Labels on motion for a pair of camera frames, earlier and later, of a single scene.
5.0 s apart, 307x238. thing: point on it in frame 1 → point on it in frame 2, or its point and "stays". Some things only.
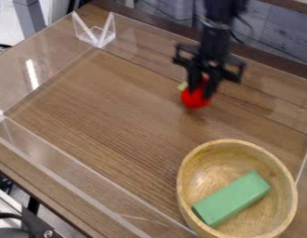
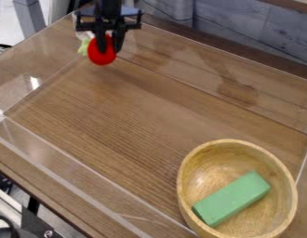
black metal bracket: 38,228 stays
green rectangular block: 226,202 stays
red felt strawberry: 197,99 → 102,58
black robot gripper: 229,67 → 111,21
